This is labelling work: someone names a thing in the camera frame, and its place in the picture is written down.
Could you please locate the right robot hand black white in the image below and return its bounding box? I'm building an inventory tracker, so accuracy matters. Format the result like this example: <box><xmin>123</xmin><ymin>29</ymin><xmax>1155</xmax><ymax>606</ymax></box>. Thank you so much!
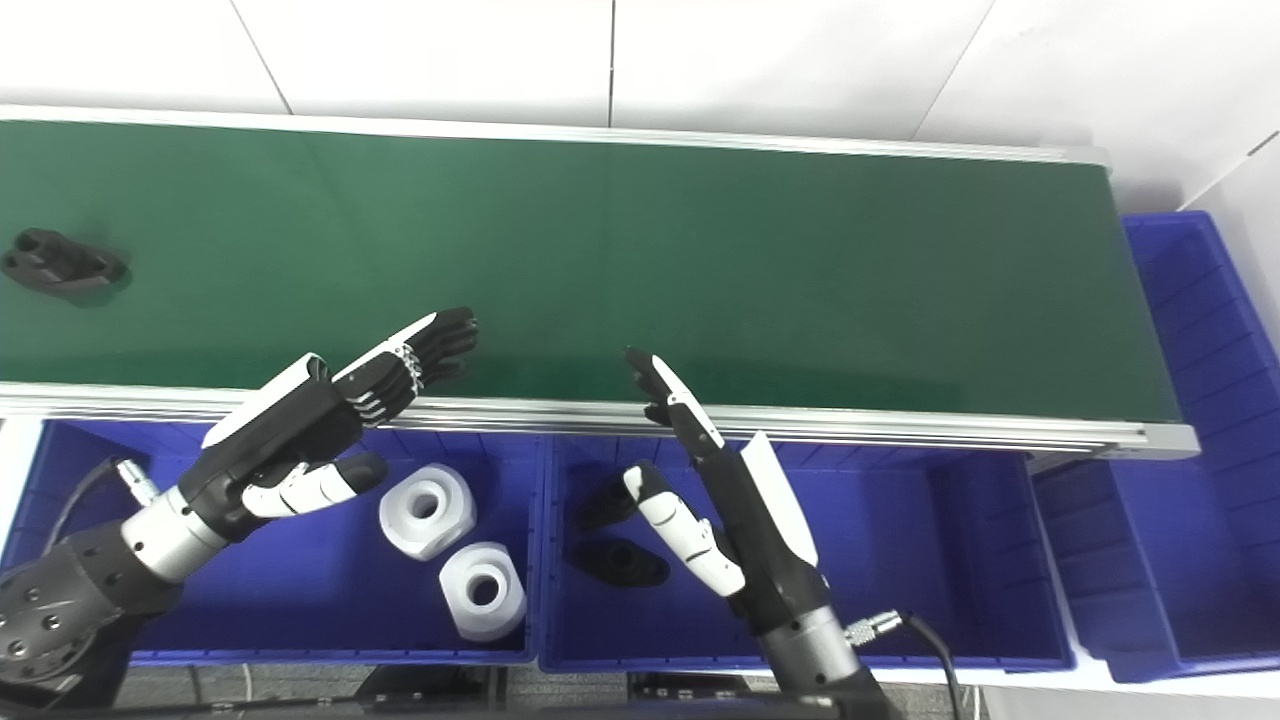
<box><xmin>624</xmin><ymin>346</ymin><xmax>833</xmax><ymax>635</ymax></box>

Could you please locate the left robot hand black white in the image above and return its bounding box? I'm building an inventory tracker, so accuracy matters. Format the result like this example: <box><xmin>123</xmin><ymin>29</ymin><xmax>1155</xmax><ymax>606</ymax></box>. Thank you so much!
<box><xmin>178</xmin><ymin>307</ymin><xmax>480</xmax><ymax>543</ymax></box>

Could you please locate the black flange part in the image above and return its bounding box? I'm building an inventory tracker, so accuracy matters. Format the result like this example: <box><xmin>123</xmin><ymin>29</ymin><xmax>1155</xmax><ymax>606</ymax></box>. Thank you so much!
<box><xmin>575</xmin><ymin>475</ymin><xmax>641</xmax><ymax>531</ymax></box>
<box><xmin>567</xmin><ymin>538</ymin><xmax>671</xmax><ymax>589</ymax></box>
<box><xmin>2</xmin><ymin>228</ymin><xmax>129</xmax><ymax>296</ymax></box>

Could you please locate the blue plastic bin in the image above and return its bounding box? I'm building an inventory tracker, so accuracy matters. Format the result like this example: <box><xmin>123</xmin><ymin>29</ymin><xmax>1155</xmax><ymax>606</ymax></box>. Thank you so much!
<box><xmin>1035</xmin><ymin>210</ymin><xmax>1280</xmax><ymax>684</ymax></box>
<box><xmin>0</xmin><ymin>420</ymin><xmax>546</xmax><ymax>668</ymax></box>
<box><xmin>538</xmin><ymin>432</ymin><xmax>1079</xmax><ymax>673</ymax></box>

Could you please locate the green conveyor belt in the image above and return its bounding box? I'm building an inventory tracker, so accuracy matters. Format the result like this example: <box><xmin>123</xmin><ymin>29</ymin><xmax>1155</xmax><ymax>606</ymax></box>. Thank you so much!
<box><xmin>0</xmin><ymin>103</ymin><xmax>1201</xmax><ymax>463</ymax></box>
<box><xmin>0</xmin><ymin>120</ymin><xmax>1183</xmax><ymax>423</ymax></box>

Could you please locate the white cylindrical plastic part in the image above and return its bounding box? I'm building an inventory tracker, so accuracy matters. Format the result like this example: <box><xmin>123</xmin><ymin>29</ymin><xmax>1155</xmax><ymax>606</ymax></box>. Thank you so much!
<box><xmin>378</xmin><ymin>463</ymin><xmax>478</xmax><ymax>561</ymax></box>
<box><xmin>438</xmin><ymin>541</ymin><xmax>528</xmax><ymax>642</ymax></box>

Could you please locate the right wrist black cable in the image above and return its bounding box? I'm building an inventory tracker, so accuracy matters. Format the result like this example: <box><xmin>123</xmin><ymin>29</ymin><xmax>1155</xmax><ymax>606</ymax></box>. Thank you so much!
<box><xmin>845</xmin><ymin>608</ymin><xmax>969</xmax><ymax>720</ymax></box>

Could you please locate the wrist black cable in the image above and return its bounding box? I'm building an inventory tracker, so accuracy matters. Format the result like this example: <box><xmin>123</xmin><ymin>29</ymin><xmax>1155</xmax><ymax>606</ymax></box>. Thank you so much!
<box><xmin>845</xmin><ymin>608</ymin><xmax>969</xmax><ymax>720</ymax></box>
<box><xmin>45</xmin><ymin>455</ymin><xmax>161</xmax><ymax>556</ymax></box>

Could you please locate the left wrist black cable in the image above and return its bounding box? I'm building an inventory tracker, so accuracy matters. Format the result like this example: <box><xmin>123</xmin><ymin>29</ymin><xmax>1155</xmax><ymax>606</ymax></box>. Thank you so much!
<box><xmin>45</xmin><ymin>455</ymin><xmax>161</xmax><ymax>556</ymax></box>

